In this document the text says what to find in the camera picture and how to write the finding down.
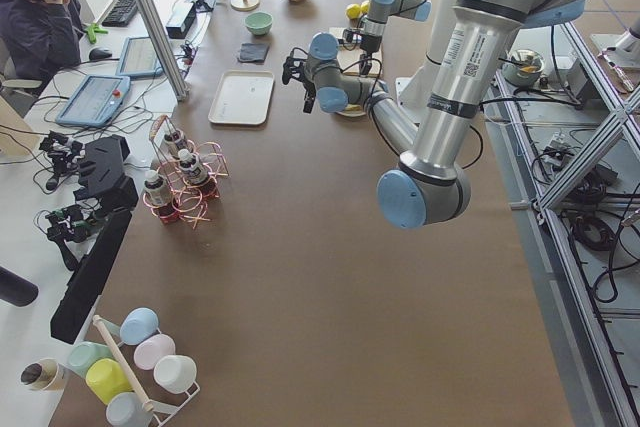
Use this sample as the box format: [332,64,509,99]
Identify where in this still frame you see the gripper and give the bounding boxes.
[359,34,380,74]
[298,67,316,113]

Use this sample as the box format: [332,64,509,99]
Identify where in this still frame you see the cream rabbit tray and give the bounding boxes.
[208,70,274,126]

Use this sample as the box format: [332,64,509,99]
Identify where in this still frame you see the wooden cutting board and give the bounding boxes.
[329,27,383,77]

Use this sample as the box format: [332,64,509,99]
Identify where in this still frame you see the white round plate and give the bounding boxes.
[337,105,366,118]

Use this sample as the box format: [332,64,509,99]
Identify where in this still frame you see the upper whole lemon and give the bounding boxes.
[345,3,362,20]

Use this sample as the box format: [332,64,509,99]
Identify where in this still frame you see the whole lemon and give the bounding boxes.
[360,0,370,15]
[345,3,362,20]

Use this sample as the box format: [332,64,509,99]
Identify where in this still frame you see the lower whole lemon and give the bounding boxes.
[360,0,370,15]

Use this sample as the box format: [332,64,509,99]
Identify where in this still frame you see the grey folded cloth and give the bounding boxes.
[237,42,270,64]

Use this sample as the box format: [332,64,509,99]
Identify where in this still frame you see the green bowl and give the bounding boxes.
[244,12,273,36]

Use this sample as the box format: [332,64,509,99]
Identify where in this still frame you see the front tea bottle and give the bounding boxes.
[178,149,212,197]

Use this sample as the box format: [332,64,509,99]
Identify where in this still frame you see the tea bottle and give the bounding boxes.
[144,169,177,224]
[163,130,188,159]
[178,149,212,197]

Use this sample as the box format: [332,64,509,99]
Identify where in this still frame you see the right tea bottle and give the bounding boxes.
[163,130,188,159]

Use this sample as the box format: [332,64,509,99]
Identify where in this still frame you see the far blue teach pendant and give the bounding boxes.
[116,37,163,79]

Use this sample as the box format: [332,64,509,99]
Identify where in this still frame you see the blue teach pendant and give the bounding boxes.
[55,75,131,127]
[116,37,163,79]

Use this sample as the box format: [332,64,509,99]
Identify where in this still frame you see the back left tea bottle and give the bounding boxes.
[144,169,177,224]

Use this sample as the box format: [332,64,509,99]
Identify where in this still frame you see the black keyboard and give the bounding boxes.
[102,0,138,27]

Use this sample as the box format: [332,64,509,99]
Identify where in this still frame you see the near blue teach pendant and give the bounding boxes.
[55,75,131,127]

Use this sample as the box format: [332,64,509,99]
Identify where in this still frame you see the black computer mouse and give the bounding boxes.
[88,47,113,62]

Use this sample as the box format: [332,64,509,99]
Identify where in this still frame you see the seated person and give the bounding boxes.
[1,0,84,84]

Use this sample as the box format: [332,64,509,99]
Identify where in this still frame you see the pink cup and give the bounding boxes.
[133,333,176,371]

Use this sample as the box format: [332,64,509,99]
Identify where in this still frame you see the white cup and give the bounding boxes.
[153,354,197,394]

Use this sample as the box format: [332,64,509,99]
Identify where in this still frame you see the mint green cup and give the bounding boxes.
[67,341,113,378]

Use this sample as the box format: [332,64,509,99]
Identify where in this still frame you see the yellow cup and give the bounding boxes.
[85,358,133,405]

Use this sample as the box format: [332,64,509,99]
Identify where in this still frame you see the white cup rack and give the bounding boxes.
[92,315,201,426]

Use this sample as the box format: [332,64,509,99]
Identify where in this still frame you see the grey blue cup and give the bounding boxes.
[106,392,152,427]

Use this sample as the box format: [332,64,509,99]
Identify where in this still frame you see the paper cup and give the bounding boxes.
[20,358,68,391]

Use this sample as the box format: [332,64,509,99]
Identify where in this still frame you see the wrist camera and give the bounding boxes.
[339,29,361,48]
[281,47,307,85]

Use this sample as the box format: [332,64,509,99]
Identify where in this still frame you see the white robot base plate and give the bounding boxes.
[395,75,424,110]

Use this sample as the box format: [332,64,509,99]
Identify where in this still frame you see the copper wire bottle rack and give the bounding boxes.
[142,114,229,227]

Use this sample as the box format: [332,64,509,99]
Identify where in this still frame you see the aluminium frame post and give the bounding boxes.
[135,0,188,102]

